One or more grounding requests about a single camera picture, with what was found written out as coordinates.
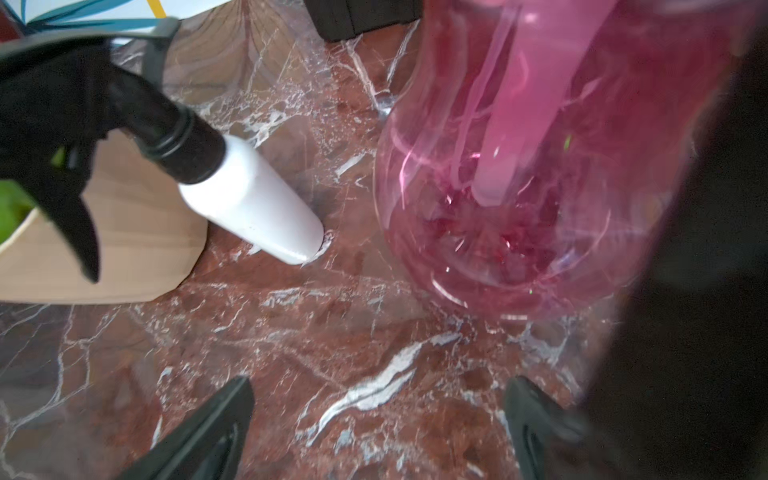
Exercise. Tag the pink transparent spray bottle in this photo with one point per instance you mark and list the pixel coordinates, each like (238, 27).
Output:
(525, 166)

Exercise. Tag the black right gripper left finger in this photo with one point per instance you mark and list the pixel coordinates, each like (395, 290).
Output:
(206, 445)

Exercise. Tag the black toolbox yellow label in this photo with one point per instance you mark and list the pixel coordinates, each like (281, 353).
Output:
(337, 20)

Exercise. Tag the white small spray bottle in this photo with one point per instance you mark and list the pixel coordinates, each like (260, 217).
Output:
(61, 94)

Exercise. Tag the bright green toy trowel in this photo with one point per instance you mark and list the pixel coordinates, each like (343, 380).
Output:
(9, 210)

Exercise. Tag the terracotta plastic flower pot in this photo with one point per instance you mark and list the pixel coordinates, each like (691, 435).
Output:
(149, 238)

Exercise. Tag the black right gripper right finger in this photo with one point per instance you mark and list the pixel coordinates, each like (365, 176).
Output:
(535, 421)

